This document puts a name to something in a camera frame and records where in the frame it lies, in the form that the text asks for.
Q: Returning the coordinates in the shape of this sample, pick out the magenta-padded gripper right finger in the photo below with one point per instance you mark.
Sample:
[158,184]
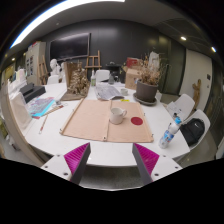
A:
[146,158]

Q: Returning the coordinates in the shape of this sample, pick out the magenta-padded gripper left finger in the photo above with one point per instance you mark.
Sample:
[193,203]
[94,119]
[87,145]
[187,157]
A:
[76,158]

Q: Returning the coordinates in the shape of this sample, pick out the white blue-capped drink bottle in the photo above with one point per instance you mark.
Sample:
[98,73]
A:
[168,133]

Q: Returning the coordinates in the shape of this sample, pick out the flat round red coaster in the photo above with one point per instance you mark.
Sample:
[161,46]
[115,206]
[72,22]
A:
[137,121]

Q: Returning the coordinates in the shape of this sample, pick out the wooden pencil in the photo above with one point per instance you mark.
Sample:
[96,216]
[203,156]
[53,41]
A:
[43,125]

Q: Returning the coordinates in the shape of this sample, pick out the white ceramic mug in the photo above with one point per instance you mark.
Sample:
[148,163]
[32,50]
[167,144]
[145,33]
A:
[116,116]

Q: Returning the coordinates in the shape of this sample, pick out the black backpack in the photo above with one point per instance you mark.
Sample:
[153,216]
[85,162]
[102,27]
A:
[192,131]

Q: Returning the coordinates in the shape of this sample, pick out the grey plant pot saucer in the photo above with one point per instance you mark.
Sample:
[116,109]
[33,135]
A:
[145,102]

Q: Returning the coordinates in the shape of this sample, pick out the white papers on chair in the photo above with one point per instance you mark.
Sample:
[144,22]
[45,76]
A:
[174,108]

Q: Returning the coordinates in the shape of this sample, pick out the small yellow tape strip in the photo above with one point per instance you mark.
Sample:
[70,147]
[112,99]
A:
[125,100]

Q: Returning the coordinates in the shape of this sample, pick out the colourful printed book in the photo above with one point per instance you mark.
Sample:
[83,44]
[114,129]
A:
[40,106]

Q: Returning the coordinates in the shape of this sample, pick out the white plastic chair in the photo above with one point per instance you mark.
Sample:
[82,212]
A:
[101,76]
[185,103]
[204,116]

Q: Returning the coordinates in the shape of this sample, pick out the dried plant in grey pot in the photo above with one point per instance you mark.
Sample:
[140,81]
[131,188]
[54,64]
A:
[146,90]

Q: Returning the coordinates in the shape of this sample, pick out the small white cup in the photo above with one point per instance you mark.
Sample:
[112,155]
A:
[124,91]

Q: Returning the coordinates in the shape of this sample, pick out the open grey newspaper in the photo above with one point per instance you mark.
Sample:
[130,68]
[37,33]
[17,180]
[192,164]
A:
[107,91]

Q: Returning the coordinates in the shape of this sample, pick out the brown carved wooden sculpture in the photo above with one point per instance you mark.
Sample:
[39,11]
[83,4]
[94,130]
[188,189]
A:
[77,83]

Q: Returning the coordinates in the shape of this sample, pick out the black flat box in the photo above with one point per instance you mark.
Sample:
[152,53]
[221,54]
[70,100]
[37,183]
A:
[33,92]

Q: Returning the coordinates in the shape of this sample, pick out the white green spray bottle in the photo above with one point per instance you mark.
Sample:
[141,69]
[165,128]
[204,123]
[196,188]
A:
[93,80]

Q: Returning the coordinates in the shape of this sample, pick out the brown cardboard box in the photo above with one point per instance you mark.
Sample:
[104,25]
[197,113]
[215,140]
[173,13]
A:
[132,78]

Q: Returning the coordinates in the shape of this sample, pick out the wooden figure sculpture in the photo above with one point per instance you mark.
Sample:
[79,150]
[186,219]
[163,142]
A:
[197,91]

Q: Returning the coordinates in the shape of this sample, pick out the dark grey bottle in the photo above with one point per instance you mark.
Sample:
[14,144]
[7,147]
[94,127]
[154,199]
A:
[111,79]

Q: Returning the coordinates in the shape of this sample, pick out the white plaster bust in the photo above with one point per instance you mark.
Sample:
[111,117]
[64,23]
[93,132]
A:
[55,66]

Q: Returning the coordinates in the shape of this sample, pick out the wooden easel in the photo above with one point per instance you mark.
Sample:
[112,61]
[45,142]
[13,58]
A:
[93,61]

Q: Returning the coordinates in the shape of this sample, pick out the white plaster torso statue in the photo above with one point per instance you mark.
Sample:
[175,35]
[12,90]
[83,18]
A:
[154,59]

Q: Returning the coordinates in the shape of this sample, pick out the beige cabinet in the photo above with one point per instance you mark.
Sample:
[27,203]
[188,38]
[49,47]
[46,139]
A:
[35,63]

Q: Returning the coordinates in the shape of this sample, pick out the round ceiling spotlight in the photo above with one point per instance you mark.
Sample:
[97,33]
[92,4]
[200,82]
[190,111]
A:
[183,38]
[213,49]

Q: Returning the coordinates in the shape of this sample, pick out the long ceiling light strip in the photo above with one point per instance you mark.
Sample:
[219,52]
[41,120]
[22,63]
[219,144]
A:
[50,13]

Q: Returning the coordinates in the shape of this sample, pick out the black wall screen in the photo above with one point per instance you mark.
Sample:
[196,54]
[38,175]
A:
[70,46]

